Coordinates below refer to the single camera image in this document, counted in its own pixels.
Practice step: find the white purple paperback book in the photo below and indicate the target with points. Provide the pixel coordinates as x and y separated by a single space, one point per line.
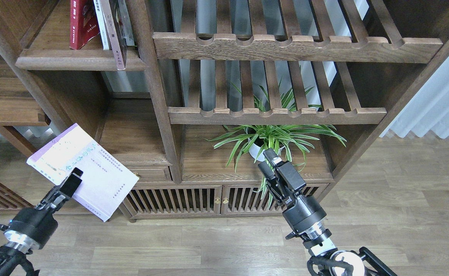
105 181

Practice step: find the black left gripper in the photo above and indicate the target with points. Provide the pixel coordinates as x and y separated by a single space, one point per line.
31 228

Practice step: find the red paperback book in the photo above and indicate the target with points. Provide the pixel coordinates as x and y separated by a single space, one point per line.
83 23

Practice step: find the grey upright book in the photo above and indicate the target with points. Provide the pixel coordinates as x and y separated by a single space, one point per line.
127 30

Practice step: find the thin upright pink book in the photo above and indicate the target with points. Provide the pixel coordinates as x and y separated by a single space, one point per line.
111 15

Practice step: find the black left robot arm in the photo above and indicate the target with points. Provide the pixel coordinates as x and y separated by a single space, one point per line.
10 258

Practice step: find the white pleated curtain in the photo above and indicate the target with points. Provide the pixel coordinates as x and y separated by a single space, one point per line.
428 111

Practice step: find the yellow green paperback book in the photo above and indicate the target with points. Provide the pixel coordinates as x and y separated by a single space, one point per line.
103 32

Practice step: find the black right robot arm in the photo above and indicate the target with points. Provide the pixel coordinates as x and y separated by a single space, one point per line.
327 260

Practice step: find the green spider plant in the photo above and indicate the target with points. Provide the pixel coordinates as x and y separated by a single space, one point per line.
274 137

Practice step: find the white plant pot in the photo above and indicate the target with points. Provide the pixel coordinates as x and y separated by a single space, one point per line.
254 149

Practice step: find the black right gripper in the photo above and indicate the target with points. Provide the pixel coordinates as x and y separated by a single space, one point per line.
302 213

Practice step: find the dark wooden bookshelf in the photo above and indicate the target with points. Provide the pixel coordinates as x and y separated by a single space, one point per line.
222 62

